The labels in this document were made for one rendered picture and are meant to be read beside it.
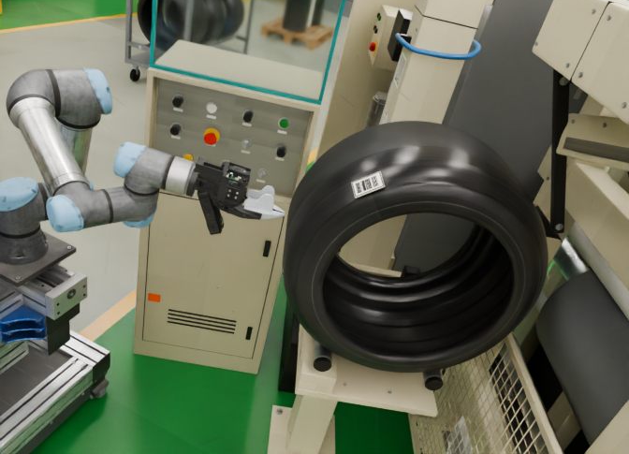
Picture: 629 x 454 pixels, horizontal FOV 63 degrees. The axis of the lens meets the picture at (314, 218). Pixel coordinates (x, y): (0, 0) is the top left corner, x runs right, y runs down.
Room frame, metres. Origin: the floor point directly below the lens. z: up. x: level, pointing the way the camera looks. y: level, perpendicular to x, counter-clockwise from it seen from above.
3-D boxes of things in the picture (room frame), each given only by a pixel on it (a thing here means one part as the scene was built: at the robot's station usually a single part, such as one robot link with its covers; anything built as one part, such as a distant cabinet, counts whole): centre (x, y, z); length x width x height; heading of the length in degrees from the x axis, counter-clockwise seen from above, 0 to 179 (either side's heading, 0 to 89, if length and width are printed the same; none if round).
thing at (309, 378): (1.06, -0.09, 0.84); 0.36 x 0.09 x 0.06; 6
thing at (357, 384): (1.07, -0.23, 0.80); 0.37 x 0.36 x 0.02; 96
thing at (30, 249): (1.20, 0.86, 0.77); 0.15 x 0.15 x 0.10
